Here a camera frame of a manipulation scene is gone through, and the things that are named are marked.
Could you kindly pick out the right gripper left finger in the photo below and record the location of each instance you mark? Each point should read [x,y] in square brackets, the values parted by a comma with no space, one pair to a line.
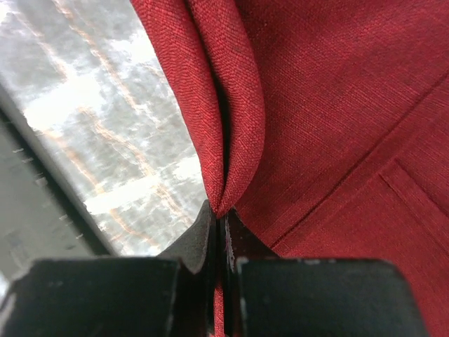
[195,251]

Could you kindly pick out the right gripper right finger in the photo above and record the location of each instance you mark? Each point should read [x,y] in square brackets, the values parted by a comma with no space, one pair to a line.
[236,241]

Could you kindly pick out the dark red cloth napkin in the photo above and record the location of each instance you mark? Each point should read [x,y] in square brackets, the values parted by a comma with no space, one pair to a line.
[323,123]

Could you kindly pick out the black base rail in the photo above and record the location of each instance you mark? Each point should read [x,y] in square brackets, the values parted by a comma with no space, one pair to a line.
[41,215]

